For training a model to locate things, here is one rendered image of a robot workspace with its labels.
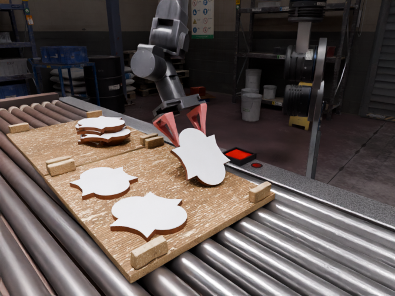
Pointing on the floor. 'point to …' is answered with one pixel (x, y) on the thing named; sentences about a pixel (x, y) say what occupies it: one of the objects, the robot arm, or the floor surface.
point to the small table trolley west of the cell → (62, 74)
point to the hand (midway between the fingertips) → (190, 138)
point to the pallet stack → (146, 86)
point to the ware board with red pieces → (200, 93)
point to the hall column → (114, 20)
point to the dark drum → (106, 82)
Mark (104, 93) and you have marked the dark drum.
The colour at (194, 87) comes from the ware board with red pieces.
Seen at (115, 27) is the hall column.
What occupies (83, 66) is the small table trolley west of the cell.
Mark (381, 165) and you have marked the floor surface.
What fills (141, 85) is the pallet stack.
